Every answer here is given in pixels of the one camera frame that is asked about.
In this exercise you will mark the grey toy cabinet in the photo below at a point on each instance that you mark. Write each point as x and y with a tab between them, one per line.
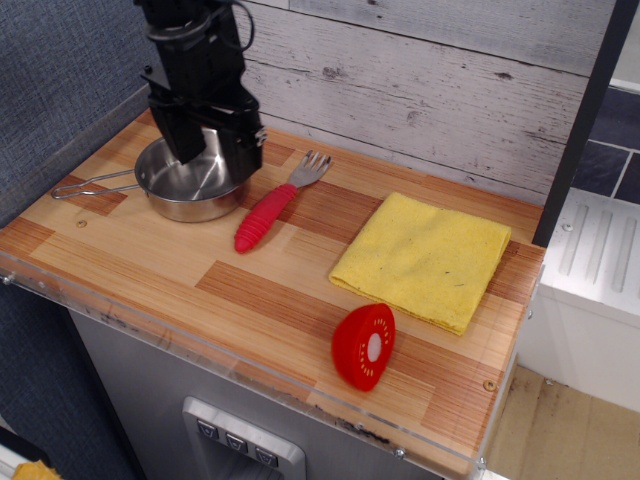
147	387

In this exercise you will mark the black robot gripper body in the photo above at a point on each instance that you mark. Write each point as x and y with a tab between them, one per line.
200	74

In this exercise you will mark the right dark frame post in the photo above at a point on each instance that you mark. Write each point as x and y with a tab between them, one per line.
613	41

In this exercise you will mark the silver button panel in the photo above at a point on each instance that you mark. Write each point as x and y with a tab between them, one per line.
228	447

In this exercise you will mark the clear acrylic edge guard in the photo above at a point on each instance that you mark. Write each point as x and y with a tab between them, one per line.
444	462

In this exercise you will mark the red plastic tomato half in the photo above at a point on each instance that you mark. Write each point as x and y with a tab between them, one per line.
362	345

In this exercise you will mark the white ribbed cabinet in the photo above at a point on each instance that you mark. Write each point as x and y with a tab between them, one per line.
583	324

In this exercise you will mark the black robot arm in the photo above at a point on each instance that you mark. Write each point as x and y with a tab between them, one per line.
191	15

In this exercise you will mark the yellow cloth napkin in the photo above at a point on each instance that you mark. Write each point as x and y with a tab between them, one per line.
431	263

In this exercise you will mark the small steel pot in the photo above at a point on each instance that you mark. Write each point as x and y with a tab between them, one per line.
198	191

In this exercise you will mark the yellow object bottom left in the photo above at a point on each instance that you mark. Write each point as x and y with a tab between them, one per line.
35	471

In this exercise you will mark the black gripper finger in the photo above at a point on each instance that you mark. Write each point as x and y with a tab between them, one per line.
183	136
241	146

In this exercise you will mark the red handled fork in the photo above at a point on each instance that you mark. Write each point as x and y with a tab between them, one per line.
259	221

